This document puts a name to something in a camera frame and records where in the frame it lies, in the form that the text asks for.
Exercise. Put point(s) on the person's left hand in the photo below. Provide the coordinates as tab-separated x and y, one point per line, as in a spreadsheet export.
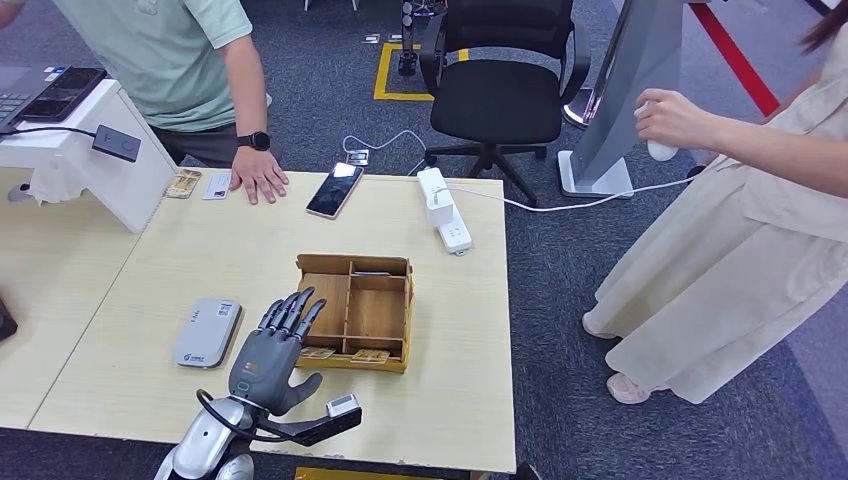
258	175

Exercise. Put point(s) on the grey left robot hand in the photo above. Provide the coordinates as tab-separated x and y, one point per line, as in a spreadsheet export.
265	374

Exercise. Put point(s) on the person's hand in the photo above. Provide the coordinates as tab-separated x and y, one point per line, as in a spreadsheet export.
676	119

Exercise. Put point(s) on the white handheld controller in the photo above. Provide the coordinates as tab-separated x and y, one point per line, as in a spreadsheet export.
662	151

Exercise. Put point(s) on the white ID card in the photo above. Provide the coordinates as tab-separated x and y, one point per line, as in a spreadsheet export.
217	185

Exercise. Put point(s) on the person's left forearm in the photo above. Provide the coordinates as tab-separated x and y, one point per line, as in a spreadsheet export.
245	93

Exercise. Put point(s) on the person's forearm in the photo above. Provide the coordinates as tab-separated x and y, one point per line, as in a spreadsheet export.
795	156

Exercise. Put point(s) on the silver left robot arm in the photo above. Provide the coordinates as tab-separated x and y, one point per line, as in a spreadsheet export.
202	437

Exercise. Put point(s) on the yellow patterned room key card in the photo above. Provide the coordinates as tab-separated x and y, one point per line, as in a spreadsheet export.
184	184
316	353
370	356

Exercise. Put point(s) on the white grey card reader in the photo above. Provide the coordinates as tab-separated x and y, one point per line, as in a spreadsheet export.
205	331

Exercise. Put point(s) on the person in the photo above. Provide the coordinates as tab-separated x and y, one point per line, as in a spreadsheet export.
729	298
159	60

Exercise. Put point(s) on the black smartwatch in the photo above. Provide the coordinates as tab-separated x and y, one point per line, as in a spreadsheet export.
255	141

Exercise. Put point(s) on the grey kiosk stand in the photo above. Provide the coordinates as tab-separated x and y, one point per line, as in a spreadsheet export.
623	79

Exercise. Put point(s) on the smartphone with pink case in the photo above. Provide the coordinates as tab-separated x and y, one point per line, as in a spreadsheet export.
334	192

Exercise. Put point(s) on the chrome round stand base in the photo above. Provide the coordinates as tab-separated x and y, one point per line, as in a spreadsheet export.
578	109

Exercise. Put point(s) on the wooden organizer box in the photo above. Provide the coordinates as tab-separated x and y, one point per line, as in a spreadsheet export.
371	311

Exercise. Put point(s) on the small black box device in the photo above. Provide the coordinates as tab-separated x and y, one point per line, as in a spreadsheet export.
116	143

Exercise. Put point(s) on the white raised counter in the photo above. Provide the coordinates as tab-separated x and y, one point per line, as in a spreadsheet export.
112	192

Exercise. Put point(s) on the black office chair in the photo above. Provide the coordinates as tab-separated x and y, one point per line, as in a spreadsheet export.
497	99

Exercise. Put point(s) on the white charger block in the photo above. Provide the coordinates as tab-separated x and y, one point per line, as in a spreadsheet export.
438	208

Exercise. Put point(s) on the black robot legs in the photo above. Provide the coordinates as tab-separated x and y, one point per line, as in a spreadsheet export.
409	63

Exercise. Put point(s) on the white crumpled tissue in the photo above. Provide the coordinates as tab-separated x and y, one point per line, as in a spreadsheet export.
55	185

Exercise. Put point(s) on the white power strip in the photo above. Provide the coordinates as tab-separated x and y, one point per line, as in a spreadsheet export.
457	235

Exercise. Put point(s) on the pink shoe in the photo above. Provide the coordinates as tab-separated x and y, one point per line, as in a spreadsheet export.
596	329
626	391

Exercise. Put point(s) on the small grey round disc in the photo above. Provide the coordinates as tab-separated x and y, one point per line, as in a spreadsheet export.
18	193

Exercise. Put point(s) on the grey laptop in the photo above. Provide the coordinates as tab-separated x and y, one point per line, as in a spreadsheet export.
16	99

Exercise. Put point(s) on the black floor object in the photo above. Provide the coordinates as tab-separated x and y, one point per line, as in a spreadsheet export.
530	473

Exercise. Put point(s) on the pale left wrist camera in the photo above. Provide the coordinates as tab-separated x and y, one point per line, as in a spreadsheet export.
342	405

